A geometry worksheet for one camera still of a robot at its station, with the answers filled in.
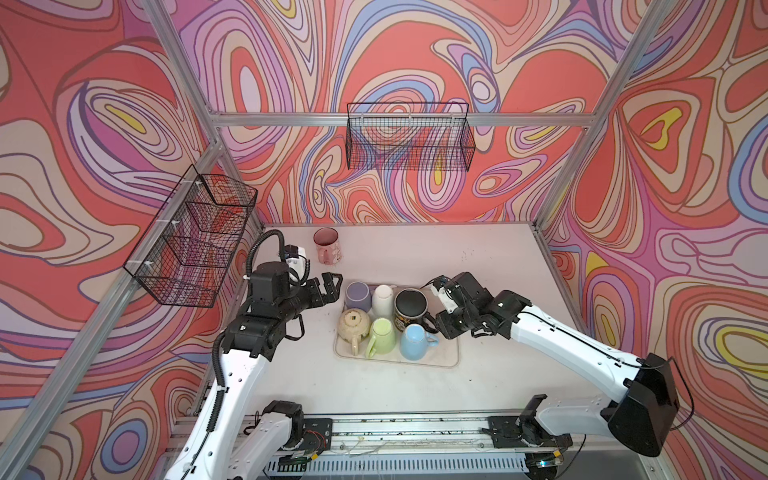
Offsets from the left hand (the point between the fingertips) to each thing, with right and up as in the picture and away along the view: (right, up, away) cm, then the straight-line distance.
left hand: (331, 278), depth 72 cm
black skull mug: (+20, -9, +12) cm, 26 cm away
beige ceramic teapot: (+4, -14, +11) cm, 18 cm away
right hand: (+30, -14, +8) cm, 34 cm away
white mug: (+13, -8, +15) cm, 21 cm away
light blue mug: (+21, -18, +7) cm, 28 cm away
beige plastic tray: (+31, -24, +15) cm, 42 cm away
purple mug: (+5, -7, +18) cm, 20 cm away
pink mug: (-6, +7, +28) cm, 30 cm away
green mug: (+13, -17, +8) cm, 23 cm away
